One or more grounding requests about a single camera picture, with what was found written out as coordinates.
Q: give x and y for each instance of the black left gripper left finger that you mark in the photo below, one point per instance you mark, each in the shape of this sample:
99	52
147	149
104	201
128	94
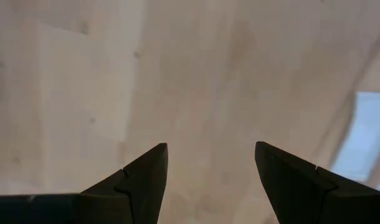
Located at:
140	193

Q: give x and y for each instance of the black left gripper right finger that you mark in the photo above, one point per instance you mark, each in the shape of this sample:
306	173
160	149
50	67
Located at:
296	193

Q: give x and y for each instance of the white gauze packet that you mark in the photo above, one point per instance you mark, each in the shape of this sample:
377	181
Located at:
364	133

